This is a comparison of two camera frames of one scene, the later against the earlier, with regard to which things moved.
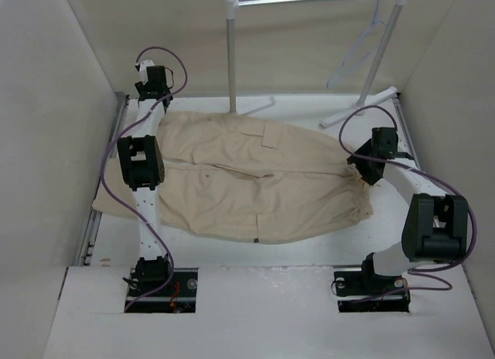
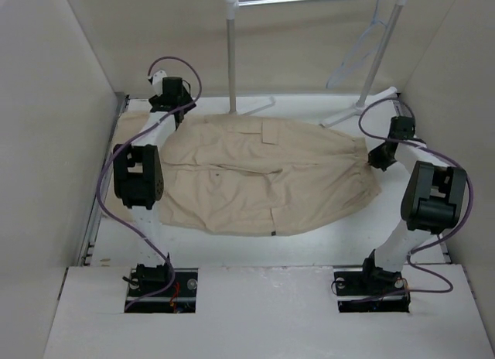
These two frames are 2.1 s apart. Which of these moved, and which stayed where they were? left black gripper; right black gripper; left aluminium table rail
Moved: left black gripper; right black gripper
Stayed: left aluminium table rail
